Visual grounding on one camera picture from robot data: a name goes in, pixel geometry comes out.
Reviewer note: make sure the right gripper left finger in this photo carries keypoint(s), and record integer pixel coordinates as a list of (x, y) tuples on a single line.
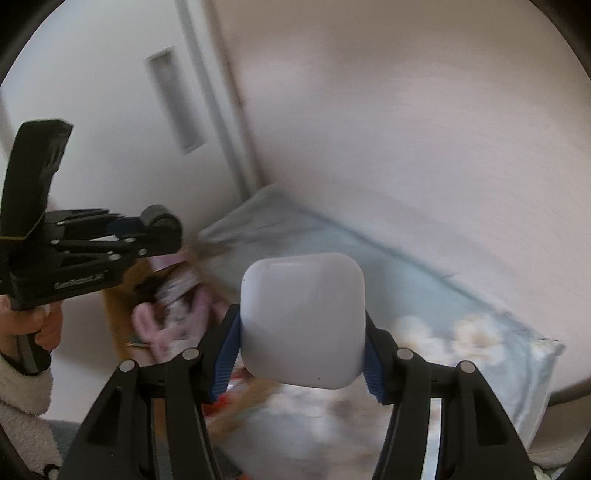
[(117, 439)]

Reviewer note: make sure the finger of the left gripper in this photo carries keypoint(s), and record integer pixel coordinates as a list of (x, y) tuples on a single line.
[(84, 258), (88, 224)]

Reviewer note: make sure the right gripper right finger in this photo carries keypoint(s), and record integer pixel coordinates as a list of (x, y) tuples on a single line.
[(455, 406)]

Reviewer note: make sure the white rounded square case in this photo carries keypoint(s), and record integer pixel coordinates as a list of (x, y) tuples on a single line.
[(304, 320)]

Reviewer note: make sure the left fleece sleeve forearm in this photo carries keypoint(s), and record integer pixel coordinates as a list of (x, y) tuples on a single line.
[(24, 400)]

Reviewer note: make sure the person's left hand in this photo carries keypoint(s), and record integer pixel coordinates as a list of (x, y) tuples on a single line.
[(45, 323)]

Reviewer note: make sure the brown cardboard box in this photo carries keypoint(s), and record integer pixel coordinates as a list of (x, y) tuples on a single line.
[(139, 285)]

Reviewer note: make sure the red snack carton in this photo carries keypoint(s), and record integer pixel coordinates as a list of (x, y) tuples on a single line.
[(236, 385)]

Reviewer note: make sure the white floral printed tube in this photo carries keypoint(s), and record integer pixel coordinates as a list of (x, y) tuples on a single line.
[(179, 285)]

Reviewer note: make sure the floral light blue cloth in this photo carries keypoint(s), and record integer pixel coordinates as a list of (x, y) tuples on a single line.
[(303, 433)]

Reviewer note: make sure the white sliding door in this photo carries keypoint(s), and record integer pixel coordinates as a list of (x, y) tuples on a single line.
[(146, 89)]

